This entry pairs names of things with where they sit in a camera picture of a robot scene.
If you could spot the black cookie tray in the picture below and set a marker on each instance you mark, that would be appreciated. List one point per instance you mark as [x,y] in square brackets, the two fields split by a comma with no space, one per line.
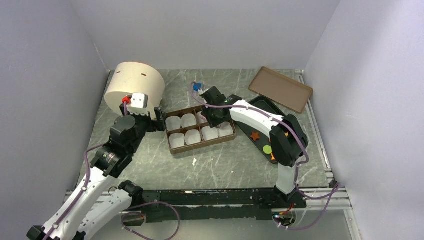
[260,140]

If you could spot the brown divided cookie box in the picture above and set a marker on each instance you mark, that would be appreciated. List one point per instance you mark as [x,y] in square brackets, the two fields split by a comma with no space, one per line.
[187,129]

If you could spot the brown star cookie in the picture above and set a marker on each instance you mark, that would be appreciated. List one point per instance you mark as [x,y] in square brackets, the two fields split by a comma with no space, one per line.
[255,136]

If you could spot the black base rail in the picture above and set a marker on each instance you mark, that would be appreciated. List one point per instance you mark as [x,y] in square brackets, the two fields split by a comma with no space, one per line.
[239,203]

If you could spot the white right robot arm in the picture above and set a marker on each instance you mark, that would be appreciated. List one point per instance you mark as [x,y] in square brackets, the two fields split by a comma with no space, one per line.
[287,139]

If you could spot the green round cookie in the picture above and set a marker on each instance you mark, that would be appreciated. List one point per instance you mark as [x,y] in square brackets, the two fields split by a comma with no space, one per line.
[267,149]

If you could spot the pink cat-paw tongs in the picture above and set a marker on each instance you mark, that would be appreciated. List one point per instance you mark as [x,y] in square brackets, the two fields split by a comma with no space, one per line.
[205,124]

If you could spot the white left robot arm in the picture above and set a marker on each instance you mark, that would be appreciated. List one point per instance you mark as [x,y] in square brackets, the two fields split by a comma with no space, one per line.
[79,218]

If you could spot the small blue cube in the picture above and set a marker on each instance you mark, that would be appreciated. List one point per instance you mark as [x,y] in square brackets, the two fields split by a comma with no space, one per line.
[197,87]

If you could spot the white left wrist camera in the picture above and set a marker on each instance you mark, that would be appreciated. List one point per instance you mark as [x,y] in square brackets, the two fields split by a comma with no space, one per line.
[136,100]

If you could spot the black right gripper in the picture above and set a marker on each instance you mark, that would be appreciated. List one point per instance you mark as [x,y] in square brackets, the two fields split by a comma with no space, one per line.
[212,122]

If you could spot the brown box lid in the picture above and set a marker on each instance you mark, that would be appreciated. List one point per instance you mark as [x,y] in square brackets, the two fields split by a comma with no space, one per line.
[281,89]

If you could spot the cream cylindrical container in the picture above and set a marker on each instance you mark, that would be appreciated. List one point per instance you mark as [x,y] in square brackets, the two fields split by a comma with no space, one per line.
[135,77]

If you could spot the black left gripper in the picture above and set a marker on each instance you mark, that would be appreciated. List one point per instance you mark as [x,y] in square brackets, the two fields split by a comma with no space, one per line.
[153,125]

